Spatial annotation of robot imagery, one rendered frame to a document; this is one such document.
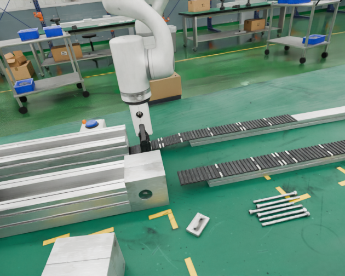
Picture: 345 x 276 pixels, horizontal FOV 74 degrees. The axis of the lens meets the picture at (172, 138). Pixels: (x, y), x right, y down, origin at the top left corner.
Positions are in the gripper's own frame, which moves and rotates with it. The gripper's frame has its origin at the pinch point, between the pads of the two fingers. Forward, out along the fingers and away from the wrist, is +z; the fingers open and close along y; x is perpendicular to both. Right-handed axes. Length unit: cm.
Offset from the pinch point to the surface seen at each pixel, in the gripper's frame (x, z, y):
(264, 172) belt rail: -29.6, 2.2, -20.3
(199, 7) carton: -162, -4, 513
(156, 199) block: -0.8, 0.4, -24.0
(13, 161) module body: 36.0, -4.6, -5.0
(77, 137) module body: 20.0, -5.0, 2.2
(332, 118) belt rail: -65, 2, -1
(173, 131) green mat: -10.6, 3.1, 9.9
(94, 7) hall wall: 91, -23, 748
